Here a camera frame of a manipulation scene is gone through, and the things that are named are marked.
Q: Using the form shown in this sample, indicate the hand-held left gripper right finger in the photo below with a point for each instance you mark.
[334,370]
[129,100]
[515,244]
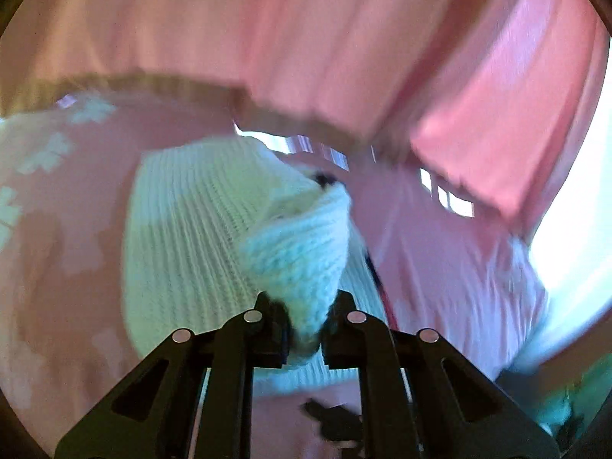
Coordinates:
[340,339]

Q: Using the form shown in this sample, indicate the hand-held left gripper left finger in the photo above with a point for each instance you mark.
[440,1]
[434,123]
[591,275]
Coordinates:
[273,337]

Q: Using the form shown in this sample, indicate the white red black knit sweater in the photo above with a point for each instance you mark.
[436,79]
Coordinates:
[191,248]

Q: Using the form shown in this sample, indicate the pink patterned bed sheet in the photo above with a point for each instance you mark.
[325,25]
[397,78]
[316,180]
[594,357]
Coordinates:
[430,287]

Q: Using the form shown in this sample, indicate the pink curtain with tan hem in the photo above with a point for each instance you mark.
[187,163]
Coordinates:
[334,43]

